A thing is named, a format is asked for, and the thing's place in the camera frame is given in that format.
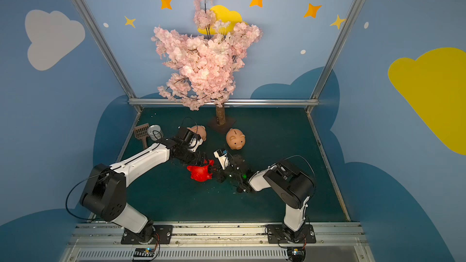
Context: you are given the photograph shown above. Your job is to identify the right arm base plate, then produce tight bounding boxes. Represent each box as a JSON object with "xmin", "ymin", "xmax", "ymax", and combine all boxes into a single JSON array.
[{"xmin": 265, "ymin": 224, "xmax": 316, "ymax": 244}]

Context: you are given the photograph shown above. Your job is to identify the right controller board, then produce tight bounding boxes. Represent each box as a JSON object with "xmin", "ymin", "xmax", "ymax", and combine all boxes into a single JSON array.
[{"xmin": 286, "ymin": 247, "xmax": 306, "ymax": 262}]

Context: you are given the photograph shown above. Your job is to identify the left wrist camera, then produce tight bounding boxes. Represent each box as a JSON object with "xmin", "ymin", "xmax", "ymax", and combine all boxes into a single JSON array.
[{"xmin": 176, "ymin": 127, "xmax": 203, "ymax": 152}]

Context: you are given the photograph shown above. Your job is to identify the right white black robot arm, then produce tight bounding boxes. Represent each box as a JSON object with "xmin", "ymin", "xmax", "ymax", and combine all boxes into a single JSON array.
[{"xmin": 209, "ymin": 150, "xmax": 317, "ymax": 244}]

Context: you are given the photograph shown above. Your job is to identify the brown toy scoop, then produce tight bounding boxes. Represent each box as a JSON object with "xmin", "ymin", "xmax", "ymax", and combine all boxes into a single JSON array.
[{"xmin": 133, "ymin": 123, "xmax": 149, "ymax": 150}]

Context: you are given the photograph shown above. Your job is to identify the red piggy bank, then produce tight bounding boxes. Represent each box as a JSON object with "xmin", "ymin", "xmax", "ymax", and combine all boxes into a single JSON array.
[{"xmin": 187, "ymin": 159, "xmax": 215, "ymax": 182}]

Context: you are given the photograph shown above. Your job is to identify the small metal can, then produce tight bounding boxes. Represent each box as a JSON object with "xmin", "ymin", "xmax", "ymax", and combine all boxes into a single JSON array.
[{"xmin": 147, "ymin": 124, "xmax": 164, "ymax": 141}]

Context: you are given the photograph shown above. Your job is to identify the left controller board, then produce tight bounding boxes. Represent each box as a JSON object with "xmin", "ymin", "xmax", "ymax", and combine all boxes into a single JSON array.
[{"xmin": 132, "ymin": 247, "xmax": 156, "ymax": 262}]

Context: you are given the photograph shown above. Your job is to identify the pink piggy bank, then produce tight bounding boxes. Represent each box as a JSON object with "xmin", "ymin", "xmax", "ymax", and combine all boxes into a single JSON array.
[
  {"xmin": 189, "ymin": 125, "xmax": 207, "ymax": 141},
  {"xmin": 226, "ymin": 129, "xmax": 246, "ymax": 150}
]

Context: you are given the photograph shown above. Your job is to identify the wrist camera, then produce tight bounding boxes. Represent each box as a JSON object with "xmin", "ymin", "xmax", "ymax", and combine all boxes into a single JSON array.
[
  {"xmin": 214, "ymin": 149, "xmax": 230, "ymax": 170},
  {"xmin": 176, "ymin": 127, "xmax": 203, "ymax": 152}
]

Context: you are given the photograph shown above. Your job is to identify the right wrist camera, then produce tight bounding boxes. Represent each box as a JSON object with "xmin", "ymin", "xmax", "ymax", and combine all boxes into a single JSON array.
[{"xmin": 214, "ymin": 149, "xmax": 230, "ymax": 170}]

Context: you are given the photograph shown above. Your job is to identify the controller board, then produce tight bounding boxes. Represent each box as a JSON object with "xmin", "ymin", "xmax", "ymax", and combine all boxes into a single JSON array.
[
  {"xmin": 286, "ymin": 247, "xmax": 306, "ymax": 262},
  {"xmin": 132, "ymin": 247, "xmax": 156, "ymax": 262}
]

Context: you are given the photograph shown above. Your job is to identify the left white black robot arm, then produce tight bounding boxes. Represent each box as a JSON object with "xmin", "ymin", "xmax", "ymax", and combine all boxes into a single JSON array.
[{"xmin": 79, "ymin": 138, "xmax": 215, "ymax": 245}]

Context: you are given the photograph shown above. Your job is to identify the pink cherry blossom tree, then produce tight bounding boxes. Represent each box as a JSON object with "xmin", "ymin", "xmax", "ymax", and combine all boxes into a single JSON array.
[{"xmin": 151, "ymin": 0, "xmax": 263, "ymax": 133}]

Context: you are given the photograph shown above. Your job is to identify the aluminium mounting rail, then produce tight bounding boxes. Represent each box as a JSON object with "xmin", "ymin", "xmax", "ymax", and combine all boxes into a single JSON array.
[{"xmin": 61, "ymin": 222, "xmax": 375, "ymax": 262}]

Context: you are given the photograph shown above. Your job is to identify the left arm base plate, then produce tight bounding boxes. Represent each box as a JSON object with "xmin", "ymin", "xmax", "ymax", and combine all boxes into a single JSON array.
[{"xmin": 121, "ymin": 223, "xmax": 173, "ymax": 245}]

